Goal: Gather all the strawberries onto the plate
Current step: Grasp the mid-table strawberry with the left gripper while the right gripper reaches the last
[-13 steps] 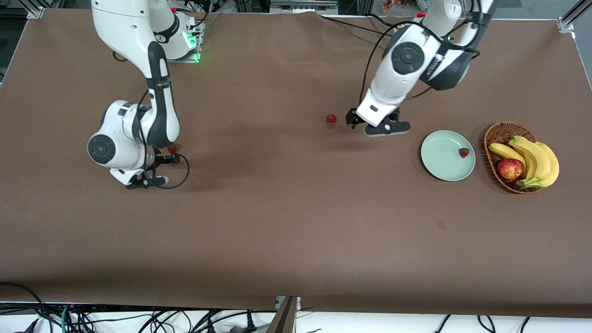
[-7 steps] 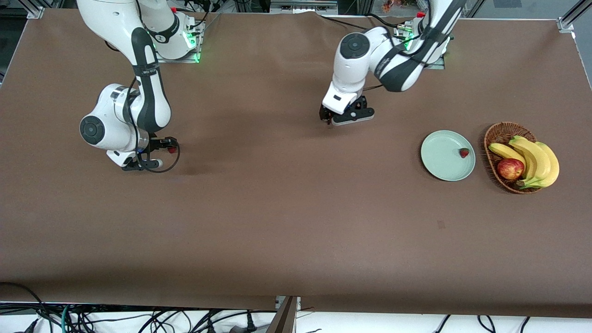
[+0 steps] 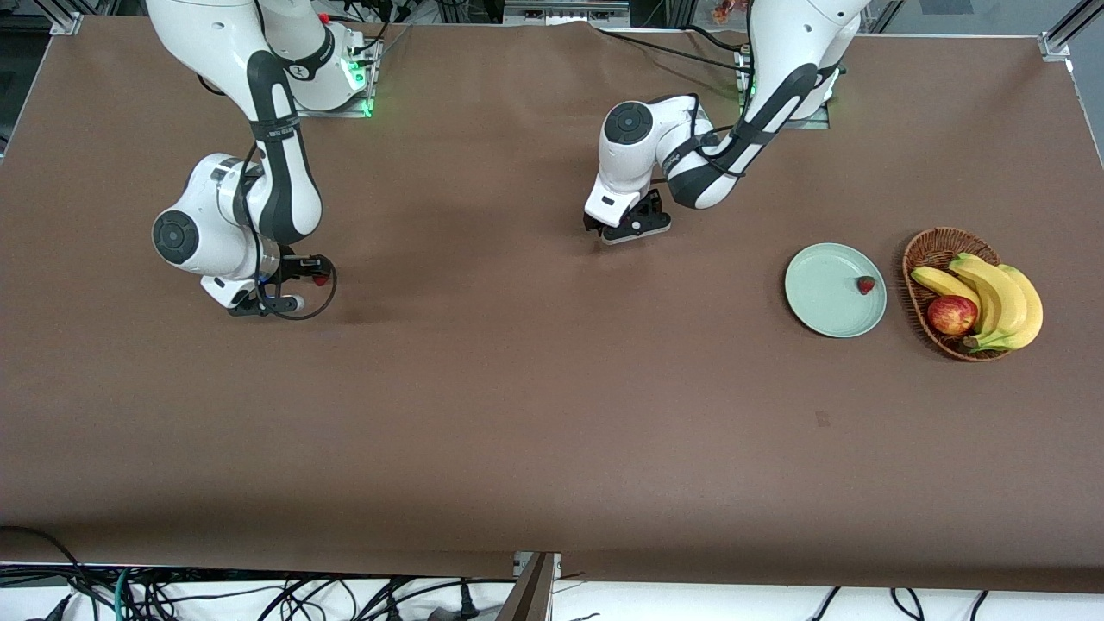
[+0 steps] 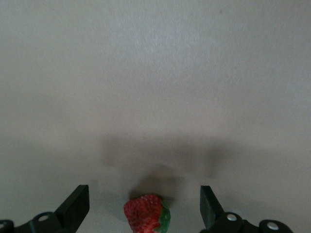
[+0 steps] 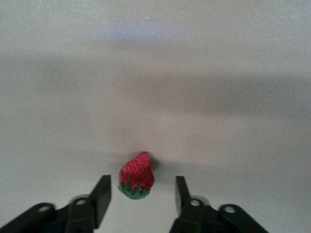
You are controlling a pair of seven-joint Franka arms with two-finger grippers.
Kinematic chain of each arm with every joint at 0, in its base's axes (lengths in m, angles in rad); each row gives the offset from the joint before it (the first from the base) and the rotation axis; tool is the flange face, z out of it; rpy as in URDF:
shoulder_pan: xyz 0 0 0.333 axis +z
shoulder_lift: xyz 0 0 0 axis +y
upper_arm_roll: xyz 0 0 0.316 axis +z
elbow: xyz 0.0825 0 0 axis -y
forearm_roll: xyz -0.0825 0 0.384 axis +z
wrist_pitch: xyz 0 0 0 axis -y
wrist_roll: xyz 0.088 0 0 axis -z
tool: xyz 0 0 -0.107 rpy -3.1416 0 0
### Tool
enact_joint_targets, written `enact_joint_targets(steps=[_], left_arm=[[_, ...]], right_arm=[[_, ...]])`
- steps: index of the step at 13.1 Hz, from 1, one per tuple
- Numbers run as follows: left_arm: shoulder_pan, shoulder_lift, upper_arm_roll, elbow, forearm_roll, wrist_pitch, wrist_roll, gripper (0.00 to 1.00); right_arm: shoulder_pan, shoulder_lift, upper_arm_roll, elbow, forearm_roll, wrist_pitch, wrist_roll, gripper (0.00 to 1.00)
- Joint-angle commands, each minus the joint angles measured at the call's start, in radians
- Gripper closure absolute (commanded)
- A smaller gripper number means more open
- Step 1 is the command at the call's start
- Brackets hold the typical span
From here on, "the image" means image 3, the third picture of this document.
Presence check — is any pale green round plate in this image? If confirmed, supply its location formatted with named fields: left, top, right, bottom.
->
left=784, top=242, right=888, bottom=339

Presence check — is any brown table cover sheet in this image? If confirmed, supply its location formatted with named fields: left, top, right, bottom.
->
left=0, top=16, right=1104, bottom=594

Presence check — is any brown wicker basket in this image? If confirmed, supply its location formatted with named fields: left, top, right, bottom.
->
left=902, top=227, right=1017, bottom=363

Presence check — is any short yellow banana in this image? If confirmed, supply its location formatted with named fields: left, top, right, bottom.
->
left=912, top=266, right=982, bottom=310

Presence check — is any red apple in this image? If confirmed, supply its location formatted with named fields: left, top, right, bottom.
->
left=927, top=295, right=980, bottom=337

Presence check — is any yellow banana bunch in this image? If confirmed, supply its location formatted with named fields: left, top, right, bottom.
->
left=949, top=253, right=1029, bottom=344

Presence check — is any long yellow banana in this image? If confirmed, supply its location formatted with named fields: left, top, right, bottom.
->
left=970, top=264, right=1044, bottom=353

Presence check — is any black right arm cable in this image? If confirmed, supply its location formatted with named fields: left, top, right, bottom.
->
left=254, top=147, right=339, bottom=322

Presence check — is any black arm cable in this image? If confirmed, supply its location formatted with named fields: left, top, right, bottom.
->
left=254, top=147, right=339, bottom=322
left=686, top=93, right=756, bottom=179

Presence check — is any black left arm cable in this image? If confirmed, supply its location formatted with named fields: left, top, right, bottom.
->
left=686, top=93, right=756, bottom=179

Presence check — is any long black table cable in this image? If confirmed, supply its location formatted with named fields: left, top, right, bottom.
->
left=595, top=28, right=751, bottom=74

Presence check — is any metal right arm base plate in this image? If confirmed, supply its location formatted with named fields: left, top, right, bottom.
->
left=298, top=22, right=382, bottom=119

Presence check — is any short black table cable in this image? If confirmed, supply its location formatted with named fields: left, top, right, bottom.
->
left=686, top=24, right=750, bottom=53

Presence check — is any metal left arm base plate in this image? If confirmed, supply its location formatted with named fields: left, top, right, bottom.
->
left=736, top=47, right=831, bottom=130

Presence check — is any aluminium frame rail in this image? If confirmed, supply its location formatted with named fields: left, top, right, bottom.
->
left=503, top=0, right=632, bottom=25

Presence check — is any thin black base cable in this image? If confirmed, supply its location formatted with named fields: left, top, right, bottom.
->
left=349, top=0, right=415, bottom=70

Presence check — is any aluminium frame profile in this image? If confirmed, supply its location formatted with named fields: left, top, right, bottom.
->
left=1039, top=0, right=1104, bottom=61
left=33, top=0, right=85, bottom=35

